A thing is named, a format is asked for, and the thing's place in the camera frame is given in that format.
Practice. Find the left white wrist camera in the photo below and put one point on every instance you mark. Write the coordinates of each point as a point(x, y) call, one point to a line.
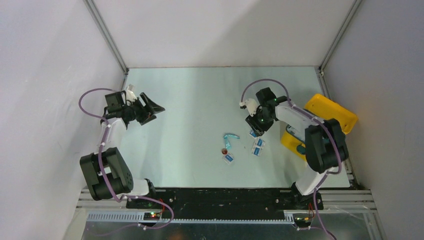
point(129, 94)

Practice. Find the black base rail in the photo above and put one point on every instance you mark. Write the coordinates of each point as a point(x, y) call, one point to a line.
point(228, 203)

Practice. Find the teal divided plastic tray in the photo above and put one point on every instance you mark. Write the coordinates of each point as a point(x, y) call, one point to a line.
point(300, 121)

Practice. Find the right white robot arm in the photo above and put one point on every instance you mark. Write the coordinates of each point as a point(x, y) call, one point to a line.
point(320, 129)

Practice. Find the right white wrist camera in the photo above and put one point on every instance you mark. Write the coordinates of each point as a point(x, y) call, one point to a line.
point(251, 105)

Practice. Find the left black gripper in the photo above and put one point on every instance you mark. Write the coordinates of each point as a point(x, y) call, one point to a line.
point(149, 109)

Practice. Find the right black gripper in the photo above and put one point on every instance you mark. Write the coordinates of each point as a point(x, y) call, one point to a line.
point(258, 129)

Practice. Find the yellow medicine kit box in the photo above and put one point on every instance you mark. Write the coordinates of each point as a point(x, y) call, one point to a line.
point(322, 107)

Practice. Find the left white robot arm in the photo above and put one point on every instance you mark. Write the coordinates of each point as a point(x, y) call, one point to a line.
point(105, 171)

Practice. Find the white labelled packet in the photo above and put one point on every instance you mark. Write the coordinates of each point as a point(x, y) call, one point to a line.
point(294, 132)

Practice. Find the twisted teal wrapper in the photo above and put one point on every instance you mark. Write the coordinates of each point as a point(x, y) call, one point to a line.
point(227, 137)

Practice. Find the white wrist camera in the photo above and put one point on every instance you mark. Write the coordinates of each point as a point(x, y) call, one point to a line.
point(251, 105)
point(129, 94)

